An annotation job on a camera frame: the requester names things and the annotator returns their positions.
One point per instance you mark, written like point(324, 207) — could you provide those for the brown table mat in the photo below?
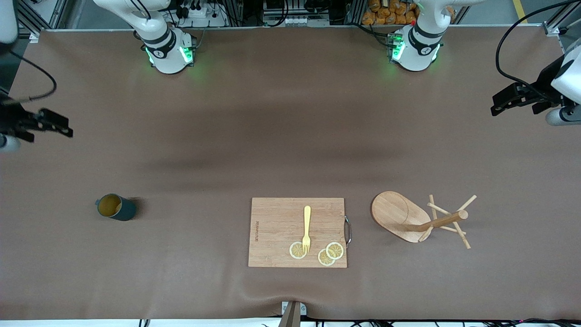
point(181, 181)

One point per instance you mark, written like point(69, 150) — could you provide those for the white power strip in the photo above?
point(202, 13)

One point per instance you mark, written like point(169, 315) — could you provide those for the wooden cutting board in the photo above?
point(277, 227)

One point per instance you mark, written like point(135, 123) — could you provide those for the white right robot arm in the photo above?
point(168, 54)

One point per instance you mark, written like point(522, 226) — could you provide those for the grey metal camera bracket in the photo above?
point(292, 313)

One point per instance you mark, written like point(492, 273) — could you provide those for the lemon slice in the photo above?
point(336, 250)
point(324, 259)
point(296, 252)

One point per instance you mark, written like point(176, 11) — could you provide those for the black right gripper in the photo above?
point(12, 120)

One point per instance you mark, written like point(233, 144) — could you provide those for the aluminium frame profile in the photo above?
point(556, 25)
point(43, 13)

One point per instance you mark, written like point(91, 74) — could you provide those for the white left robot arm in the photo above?
point(415, 52)

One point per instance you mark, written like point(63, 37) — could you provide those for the wooden cup rack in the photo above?
point(395, 213)

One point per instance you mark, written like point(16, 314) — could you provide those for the yellow plastic fork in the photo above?
point(307, 218)

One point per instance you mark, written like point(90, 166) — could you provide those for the teal cup yellow inside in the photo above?
point(122, 210)

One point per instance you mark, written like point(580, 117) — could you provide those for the orange packaged goods pile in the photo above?
point(390, 13)

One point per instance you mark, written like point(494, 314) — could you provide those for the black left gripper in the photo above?
point(543, 86)

